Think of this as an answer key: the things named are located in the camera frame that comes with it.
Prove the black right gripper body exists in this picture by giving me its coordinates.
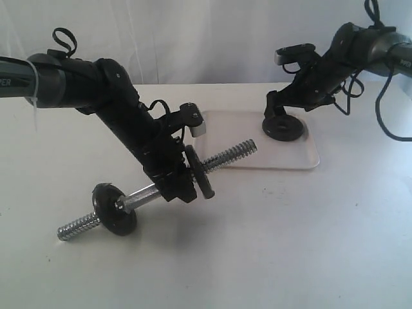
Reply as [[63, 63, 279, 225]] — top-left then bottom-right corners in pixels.
[[279, 54, 350, 111]]

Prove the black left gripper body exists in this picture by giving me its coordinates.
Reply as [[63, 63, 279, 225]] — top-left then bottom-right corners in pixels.
[[128, 125, 193, 193]]

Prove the black weight plate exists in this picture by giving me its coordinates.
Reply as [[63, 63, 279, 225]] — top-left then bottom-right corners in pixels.
[[185, 145, 215, 200], [92, 183, 137, 236], [262, 115, 304, 142]]

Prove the chrome threaded dumbbell bar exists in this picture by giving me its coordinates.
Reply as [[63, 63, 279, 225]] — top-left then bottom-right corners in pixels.
[[57, 139, 257, 241]]

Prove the chrome star collar nut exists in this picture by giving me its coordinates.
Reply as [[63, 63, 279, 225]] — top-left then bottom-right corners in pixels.
[[115, 197, 127, 212]]

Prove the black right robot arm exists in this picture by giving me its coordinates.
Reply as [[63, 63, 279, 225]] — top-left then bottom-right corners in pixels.
[[264, 23, 411, 118]]

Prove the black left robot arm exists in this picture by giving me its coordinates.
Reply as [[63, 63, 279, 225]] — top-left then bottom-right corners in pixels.
[[1, 53, 204, 203]]

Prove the white rectangular tray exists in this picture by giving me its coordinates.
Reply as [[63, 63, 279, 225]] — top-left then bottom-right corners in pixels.
[[191, 110, 320, 171]]

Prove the white zip tie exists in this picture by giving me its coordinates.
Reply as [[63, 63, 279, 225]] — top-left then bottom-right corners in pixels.
[[25, 60, 39, 132]]

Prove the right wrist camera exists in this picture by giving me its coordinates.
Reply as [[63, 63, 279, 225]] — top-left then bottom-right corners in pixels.
[[274, 43, 318, 73]]

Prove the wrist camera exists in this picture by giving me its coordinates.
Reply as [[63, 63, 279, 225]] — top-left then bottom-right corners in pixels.
[[167, 102, 206, 138], [274, 43, 318, 73]]

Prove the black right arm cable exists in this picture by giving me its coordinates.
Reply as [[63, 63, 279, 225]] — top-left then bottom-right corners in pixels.
[[333, 0, 412, 142]]

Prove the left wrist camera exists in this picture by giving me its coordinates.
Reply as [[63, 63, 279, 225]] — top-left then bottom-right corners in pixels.
[[167, 102, 206, 138]]

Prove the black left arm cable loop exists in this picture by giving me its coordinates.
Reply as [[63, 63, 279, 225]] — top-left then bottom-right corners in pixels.
[[52, 28, 78, 59]]

